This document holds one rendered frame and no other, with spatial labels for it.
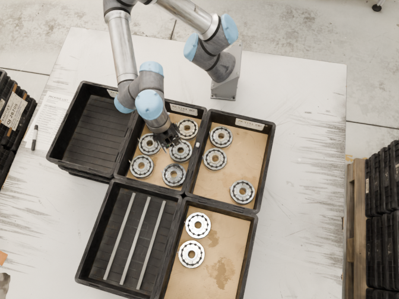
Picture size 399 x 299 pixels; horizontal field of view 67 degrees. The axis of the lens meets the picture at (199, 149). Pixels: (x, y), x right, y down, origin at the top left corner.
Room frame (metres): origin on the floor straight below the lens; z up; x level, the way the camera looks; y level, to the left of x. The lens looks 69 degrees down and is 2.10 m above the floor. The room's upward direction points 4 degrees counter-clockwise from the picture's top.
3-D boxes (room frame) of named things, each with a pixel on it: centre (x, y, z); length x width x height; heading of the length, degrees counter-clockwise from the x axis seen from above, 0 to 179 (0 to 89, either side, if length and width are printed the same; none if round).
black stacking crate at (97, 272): (0.11, 0.28, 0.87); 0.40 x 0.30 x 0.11; 162
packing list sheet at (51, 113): (0.74, 0.74, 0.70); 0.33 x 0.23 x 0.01; 166
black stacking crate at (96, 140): (0.58, 0.44, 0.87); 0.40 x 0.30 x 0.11; 162
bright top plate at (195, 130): (0.57, 0.05, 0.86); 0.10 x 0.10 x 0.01
